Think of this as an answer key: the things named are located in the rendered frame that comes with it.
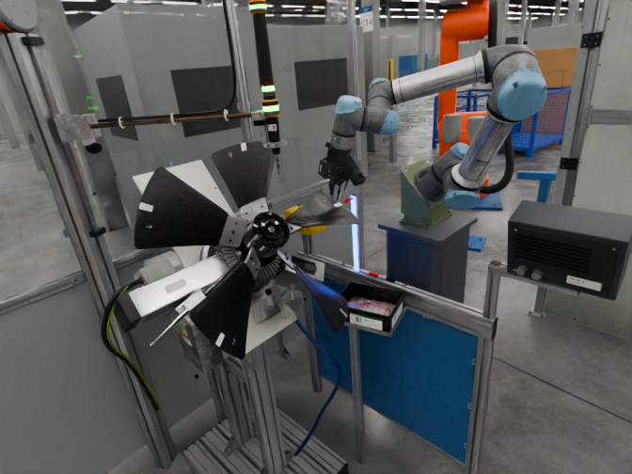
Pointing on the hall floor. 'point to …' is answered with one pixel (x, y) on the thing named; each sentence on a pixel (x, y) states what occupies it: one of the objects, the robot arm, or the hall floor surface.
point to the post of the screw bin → (357, 392)
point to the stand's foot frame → (201, 451)
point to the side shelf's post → (216, 394)
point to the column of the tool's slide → (19, 65)
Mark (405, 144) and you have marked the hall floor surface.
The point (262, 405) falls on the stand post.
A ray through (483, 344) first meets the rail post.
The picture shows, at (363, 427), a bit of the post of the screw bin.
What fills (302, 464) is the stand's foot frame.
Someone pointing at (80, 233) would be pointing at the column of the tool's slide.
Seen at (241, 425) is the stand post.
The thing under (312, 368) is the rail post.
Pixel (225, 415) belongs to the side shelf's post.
